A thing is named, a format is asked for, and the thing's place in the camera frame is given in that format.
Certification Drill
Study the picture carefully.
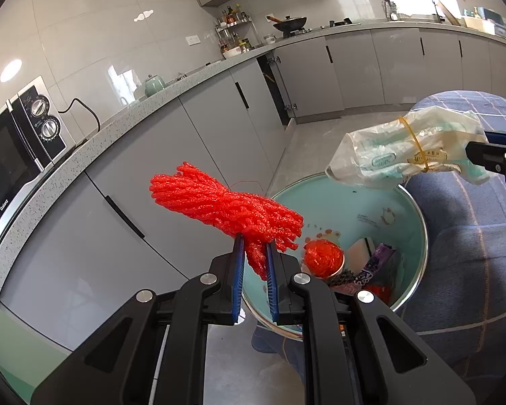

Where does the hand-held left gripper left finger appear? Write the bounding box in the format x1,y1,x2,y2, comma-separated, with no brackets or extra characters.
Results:
31,234,247,405

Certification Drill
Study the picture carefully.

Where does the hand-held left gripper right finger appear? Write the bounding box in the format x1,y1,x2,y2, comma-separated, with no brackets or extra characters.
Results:
265,240,477,405

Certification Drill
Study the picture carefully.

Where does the clear bag with red mesh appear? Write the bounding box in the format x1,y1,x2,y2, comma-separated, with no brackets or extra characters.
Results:
302,239,345,280

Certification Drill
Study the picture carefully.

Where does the red foam net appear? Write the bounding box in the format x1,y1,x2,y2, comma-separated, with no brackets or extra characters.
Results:
149,161,304,281

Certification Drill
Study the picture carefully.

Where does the white paper cup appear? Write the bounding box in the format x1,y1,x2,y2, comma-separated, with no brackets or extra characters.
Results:
345,237,378,273

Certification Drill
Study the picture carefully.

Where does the clear plastic wrapper bag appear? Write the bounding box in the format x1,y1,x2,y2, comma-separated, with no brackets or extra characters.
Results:
326,107,490,188

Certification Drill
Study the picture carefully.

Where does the purple snack wrapper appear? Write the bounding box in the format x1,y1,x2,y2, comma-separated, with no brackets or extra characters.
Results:
329,242,397,294

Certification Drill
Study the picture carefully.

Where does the teal metal trash bin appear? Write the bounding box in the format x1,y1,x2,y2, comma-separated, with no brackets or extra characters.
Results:
240,171,428,340

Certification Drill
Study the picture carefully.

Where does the white plastic basin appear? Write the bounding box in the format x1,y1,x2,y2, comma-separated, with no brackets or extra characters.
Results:
461,16,496,32

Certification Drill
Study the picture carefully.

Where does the blue dish box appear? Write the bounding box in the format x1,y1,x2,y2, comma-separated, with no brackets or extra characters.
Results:
474,7,506,24

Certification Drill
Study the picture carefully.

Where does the blue plaid tablecloth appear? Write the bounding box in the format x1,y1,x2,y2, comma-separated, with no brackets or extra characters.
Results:
253,89,506,382

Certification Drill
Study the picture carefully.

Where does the wooden cutting board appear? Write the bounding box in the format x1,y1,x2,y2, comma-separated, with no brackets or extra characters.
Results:
436,0,462,26

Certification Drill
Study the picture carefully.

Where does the grey speckled countertop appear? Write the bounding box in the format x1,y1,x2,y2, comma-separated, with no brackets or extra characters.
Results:
0,17,506,315

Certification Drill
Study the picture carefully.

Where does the gas stove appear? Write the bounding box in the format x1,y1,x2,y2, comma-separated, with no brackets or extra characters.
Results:
274,19,361,41

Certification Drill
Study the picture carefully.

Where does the green ceramic teapot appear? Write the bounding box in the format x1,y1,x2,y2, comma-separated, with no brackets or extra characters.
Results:
144,74,167,98

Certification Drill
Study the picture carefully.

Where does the black wok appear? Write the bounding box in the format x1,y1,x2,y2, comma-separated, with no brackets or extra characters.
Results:
265,15,308,36

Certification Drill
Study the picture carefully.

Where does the metal spice rack with bottles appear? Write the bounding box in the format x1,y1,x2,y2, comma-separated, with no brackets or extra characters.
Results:
215,4,254,53

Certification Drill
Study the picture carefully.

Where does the silver black microwave oven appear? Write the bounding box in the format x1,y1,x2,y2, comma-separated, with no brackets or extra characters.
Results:
0,75,68,258

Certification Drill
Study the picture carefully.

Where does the black microwave power cable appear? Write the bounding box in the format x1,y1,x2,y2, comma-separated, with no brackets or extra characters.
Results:
59,98,102,146

